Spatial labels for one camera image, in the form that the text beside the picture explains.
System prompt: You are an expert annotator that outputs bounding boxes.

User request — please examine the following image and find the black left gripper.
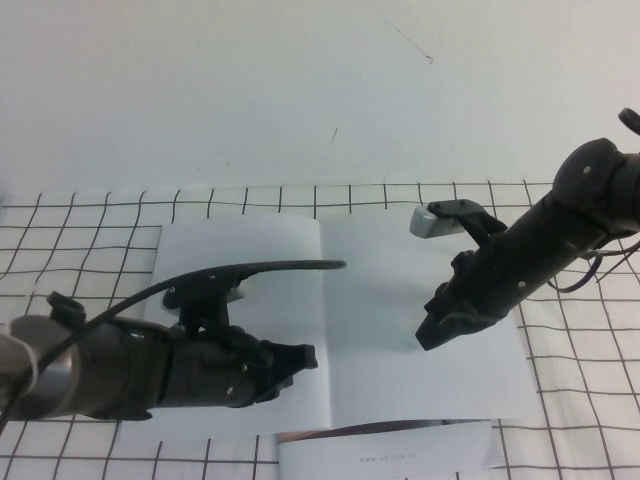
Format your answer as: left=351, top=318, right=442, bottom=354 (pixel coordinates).
left=168, top=326, right=320, bottom=409

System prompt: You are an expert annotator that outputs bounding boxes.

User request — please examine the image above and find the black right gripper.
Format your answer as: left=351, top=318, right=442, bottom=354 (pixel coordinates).
left=414, top=231, right=555, bottom=352

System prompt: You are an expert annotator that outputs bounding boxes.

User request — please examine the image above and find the white robot catalogue book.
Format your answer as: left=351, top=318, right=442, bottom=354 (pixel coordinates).
left=117, top=214, right=544, bottom=444

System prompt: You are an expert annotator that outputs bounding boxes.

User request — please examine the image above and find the white booklet with web address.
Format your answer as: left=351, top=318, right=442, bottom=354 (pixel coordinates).
left=276, top=418, right=501, bottom=480

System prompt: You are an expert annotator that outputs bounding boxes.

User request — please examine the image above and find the white black-checked tablecloth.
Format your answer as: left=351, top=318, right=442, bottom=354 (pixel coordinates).
left=0, top=177, right=640, bottom=480

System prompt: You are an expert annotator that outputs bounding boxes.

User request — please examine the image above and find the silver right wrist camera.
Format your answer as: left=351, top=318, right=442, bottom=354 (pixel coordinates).
left=408, top=206, right=464, bottom=240

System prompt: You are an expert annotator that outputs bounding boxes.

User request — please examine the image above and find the black left camera cable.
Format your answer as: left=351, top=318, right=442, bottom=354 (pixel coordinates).
left=0, top=258, right=348, bottom=436

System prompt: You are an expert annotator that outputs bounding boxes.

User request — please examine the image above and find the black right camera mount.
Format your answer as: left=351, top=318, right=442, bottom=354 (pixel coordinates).
left=428, top=198, right=507, bottom=252

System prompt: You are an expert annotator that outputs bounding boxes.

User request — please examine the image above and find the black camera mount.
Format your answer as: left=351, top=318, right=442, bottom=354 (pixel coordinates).
left=428, top=198, right=507, bottom=252
left=162, top=261, right=257, bottom=334

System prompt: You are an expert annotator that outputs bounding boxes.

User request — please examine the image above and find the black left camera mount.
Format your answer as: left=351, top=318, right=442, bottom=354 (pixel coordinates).
left=162, top=261, right=257, bottom=334

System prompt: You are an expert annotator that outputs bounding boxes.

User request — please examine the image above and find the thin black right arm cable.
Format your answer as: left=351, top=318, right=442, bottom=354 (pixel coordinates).
left=547, top=234, right=640, bottom=295

